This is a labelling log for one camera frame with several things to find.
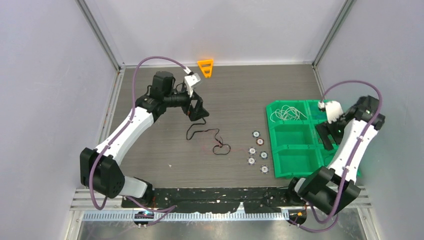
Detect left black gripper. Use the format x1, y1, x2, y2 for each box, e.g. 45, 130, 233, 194
164, 85, 209, 121

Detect black wire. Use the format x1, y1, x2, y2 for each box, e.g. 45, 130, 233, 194
185, 119, 232, 156

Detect pink thin wire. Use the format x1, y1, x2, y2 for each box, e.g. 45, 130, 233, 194
198, 130, 249, 155

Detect white wire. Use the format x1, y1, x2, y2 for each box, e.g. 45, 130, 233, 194
269, 104, 309, 123

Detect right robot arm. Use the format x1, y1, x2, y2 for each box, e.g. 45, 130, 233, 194
285, 95, 386, 216

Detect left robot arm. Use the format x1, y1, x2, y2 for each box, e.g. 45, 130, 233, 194
80, 71, 209, 207

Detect green compartment bin tray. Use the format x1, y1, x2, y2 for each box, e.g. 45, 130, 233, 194
265, 99, 339, 179

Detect orange triangular plastic stand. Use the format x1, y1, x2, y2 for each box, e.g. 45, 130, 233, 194
197, 59, 214, 78

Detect blue poker chip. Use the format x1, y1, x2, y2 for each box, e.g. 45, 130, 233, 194
247, 157, 256, 166
259, 151, 268, 160
248, 147, 257, 156
260, 165, 270, 174
252, 130, 261, 138

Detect brown poker chip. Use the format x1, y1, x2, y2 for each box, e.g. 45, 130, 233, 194
256, 138, 264, 146

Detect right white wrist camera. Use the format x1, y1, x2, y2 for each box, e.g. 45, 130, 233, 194
317, 100, 344, 124

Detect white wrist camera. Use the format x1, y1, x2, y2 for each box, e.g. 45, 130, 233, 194
183, 67, 202, 98
317, 100, 344, 124

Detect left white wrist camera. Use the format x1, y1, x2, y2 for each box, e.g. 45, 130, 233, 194
183, 67, 202, 98

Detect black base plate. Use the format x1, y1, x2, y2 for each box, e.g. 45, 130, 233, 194
121, 186, 306, 214

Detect aluminium rail frame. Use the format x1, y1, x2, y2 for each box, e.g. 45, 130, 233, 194
69, 185, 372, 223

